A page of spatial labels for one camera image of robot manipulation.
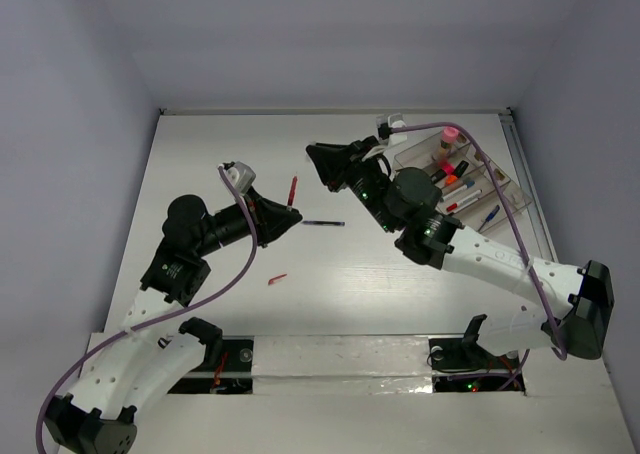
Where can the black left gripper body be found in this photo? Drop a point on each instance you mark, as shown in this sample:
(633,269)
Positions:
(231,224)

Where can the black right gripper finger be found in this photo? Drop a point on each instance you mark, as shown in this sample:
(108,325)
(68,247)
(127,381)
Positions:
(330,169)
(347,150)

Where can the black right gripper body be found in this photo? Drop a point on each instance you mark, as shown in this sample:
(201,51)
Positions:
(370,183)

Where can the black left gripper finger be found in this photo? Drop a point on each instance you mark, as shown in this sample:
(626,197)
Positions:
(263,205)
(276,223)

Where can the purple gel pen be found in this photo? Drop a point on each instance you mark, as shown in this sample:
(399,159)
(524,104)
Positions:
(324,223)

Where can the red gel pen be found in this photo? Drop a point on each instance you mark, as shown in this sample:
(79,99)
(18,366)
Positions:
(292,192)

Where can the pink cap black highlighter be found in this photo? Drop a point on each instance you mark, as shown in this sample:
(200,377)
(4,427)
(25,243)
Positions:
(445,168)

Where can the red cap white marker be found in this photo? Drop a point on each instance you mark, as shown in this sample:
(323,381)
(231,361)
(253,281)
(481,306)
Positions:
(470,198)

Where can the pink cap sticker bottle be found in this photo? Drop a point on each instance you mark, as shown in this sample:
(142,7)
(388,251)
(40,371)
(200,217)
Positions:
(448,138)

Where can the orange cap black highlighter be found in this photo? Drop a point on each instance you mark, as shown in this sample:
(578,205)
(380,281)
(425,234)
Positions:
(458,171)

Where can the blue cap white marker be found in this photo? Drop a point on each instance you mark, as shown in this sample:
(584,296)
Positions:
(462,188)

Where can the blue ballpoint pen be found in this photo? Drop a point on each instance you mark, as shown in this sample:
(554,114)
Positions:
(490,216)

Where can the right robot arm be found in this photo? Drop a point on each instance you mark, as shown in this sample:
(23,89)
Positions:
(572,305)

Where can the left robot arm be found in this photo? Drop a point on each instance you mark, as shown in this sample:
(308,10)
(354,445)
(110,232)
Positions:
(159,340)

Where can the red pen cap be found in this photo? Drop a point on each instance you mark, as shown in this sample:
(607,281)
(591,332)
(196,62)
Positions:
(276,279)

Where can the clear acrylic organizer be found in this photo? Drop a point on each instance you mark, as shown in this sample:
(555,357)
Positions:
(498,188)

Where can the white foam front board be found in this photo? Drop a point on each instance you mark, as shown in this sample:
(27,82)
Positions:
(368,394)

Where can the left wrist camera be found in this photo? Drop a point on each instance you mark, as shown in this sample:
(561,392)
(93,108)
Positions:
(240,176)

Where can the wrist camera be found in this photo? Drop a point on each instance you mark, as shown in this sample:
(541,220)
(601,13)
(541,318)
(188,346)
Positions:
(240,176)
(387,123)

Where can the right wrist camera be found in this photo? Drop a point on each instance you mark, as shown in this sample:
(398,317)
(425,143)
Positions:
(387,123)

